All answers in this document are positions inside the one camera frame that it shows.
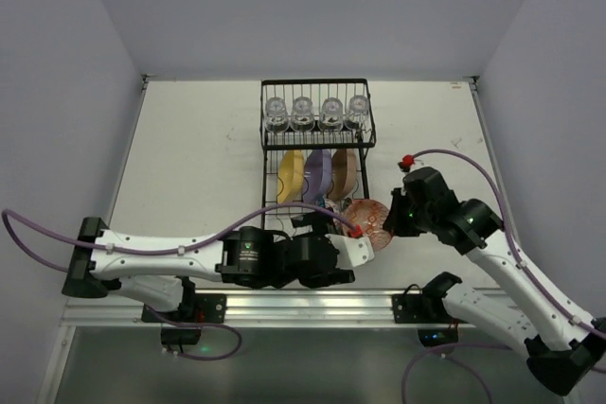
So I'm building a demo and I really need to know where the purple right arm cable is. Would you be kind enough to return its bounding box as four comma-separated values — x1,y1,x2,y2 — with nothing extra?
400,148,606,404

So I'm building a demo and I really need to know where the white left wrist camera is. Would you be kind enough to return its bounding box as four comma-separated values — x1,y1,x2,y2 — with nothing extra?
326,234,375,270

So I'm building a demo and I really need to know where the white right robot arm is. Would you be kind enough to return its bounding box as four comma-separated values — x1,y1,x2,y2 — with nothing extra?
383,167,605,396

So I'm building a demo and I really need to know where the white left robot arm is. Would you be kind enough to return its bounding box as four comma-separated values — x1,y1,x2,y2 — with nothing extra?
62,218,373,323

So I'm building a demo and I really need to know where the brown textured bowl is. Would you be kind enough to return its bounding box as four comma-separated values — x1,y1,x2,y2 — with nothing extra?
328,149,357,202

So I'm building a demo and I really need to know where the yellow textured bowl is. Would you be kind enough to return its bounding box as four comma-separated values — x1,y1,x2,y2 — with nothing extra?
276,149,304,204

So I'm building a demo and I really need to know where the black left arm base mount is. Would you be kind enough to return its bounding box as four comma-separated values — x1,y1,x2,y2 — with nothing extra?
141,293,227,353

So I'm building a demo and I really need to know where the clear drinking glass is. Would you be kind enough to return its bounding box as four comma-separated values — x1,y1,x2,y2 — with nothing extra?
290,97,314,132
318,97,344,132
344,95,369,131
264,97,289,133

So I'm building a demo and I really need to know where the blue triangle patterned bowl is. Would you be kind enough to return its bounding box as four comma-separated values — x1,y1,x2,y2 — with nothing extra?
317,198,340,213

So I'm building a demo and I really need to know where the aluminium mounting rail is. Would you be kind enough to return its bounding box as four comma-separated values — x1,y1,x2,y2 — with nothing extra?
59,286,503,328

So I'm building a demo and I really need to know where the black wire dish rack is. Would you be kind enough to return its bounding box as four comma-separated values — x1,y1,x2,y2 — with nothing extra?
259,78,377,233

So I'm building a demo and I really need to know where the orange patterned ceramic bowl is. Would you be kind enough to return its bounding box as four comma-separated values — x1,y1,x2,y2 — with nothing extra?
343,199,392,252

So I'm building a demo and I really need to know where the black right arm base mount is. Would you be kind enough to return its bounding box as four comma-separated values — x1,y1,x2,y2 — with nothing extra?
391,284,459,348

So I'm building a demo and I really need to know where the purple textured bowl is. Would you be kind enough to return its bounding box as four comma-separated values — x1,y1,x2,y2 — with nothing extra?
302,149,332,203

